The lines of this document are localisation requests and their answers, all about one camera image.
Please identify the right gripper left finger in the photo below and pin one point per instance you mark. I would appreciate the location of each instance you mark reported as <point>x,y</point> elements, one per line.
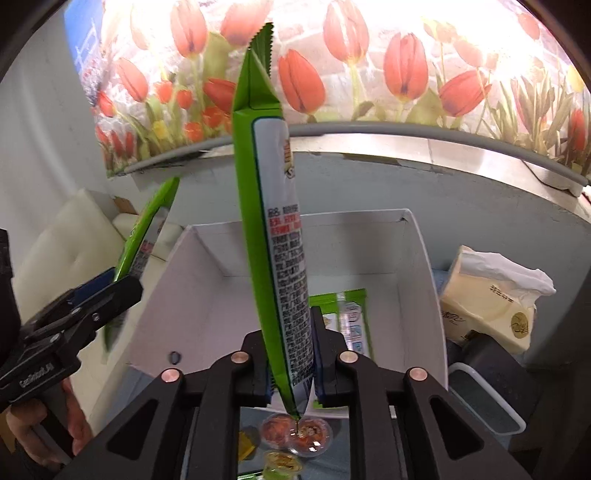
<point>181,425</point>

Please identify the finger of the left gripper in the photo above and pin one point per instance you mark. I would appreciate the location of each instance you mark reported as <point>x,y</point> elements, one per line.
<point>93,286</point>
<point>77,321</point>

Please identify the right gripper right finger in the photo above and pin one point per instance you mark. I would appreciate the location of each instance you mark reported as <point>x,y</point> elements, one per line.
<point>403,424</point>

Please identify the olive yellow snack packet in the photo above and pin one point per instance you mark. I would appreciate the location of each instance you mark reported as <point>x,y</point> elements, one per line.
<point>248,442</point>

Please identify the green snack bag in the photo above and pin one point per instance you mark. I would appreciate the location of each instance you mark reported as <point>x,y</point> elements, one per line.
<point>144,234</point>
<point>345,312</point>
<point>271,221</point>

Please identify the red jelly cup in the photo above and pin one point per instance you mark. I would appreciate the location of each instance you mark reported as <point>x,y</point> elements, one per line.
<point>310,437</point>
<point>276,429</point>

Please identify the yellow jelly cup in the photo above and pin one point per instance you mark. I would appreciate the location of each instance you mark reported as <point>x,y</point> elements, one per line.
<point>281,466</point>

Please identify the white leather sofa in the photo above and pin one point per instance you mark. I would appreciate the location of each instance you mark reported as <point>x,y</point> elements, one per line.
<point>85,239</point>

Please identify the blue tablecloth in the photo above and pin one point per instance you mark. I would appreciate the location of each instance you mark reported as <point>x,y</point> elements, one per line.
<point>323,461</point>

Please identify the grey rimmed black basket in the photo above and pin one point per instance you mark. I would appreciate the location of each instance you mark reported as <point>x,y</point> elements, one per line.
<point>492,384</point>

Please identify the white cardboard box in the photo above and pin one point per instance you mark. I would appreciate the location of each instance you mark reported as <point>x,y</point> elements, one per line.
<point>335,244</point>

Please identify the tissue pack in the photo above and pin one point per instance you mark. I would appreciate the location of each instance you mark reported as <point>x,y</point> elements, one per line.
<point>487,293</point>

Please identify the tulip poster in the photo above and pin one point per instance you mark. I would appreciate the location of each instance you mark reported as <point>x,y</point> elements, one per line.
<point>160,75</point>

